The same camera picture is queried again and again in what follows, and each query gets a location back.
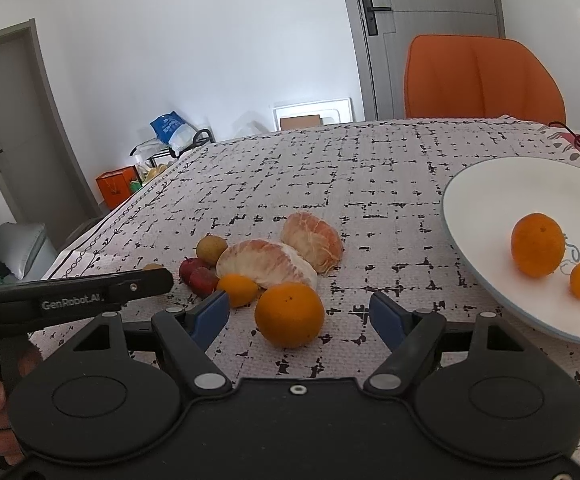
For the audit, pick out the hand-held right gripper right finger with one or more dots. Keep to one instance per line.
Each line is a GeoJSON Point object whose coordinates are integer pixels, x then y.
{"type": "Point", "coordinates": [387, 320]}

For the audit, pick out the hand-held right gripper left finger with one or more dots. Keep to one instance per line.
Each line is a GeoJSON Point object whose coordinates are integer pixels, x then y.
{"type": "Point", "coordinates": [212, 317]}

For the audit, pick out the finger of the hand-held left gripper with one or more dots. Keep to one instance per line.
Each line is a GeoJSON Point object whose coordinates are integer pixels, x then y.
{"type": "Point", "coordinates": [140, 282]}

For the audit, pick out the small red fruit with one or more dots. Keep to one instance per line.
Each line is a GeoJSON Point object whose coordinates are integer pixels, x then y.
{"type": "Point", "coordinates": [189, 266]}
{"type": "Point", "coordinates": [203, 281]}

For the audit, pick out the brown round fruit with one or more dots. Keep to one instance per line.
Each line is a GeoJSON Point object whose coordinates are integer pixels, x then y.
{"type": "Point", "coordinates": [211, 249]}

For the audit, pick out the peeled pomelo segment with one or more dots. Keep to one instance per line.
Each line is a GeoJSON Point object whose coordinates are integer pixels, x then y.
{"type": "Point", "coordinates": [265, 262]}
{"type": "Point", "coordinates": [312, 240]}

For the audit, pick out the large orange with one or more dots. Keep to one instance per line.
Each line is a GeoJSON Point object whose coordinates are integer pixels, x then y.
{"type": "Point", "coordinates": [290, 315]}

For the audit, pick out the white plate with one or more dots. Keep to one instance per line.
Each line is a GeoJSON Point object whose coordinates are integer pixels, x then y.
{"type": "Point", "coordinates": [495, 200]}

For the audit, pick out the grey sofa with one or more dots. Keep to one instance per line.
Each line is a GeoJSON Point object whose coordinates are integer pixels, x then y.
{"type": "Point", "coordinates": [20, 247]}

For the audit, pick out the orange box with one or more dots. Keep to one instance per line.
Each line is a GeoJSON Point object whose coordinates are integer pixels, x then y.
{"type": "Point", "coordinates": [115, 187]}

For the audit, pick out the black patterned tablecloth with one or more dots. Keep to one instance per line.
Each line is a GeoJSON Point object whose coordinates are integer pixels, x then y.
{"type": "Point", "coordinates": [345, 170]}

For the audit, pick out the blue plastic bag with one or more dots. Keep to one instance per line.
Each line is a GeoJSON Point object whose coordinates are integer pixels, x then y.
{"type": "Point", "coordinates": [167, 127]}

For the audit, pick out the black rack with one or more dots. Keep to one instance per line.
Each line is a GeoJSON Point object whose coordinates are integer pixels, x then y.
{"type": "Point", "coordinates": [201, 136]}

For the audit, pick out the medium orange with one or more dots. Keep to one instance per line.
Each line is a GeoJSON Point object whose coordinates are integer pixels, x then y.
{"type": "Point", "coordinates": [537, 245]}

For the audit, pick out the dark grey door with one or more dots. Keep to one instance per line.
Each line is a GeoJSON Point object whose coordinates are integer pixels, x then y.
{"type": "Point", "coordinates": [15, 125]}

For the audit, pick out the brown cardboard piece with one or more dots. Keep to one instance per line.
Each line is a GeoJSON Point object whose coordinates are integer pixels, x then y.
{"type": "Point", "coordinates": [300, 122]}

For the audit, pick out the white foam packaging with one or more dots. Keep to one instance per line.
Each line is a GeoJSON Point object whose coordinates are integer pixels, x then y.
{"type": "Point", "coordinates": [310, 107]}

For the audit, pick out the orange chair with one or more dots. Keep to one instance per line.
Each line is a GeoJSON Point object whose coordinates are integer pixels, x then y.
{"type": "Point", "coordinates": [480, 80]}

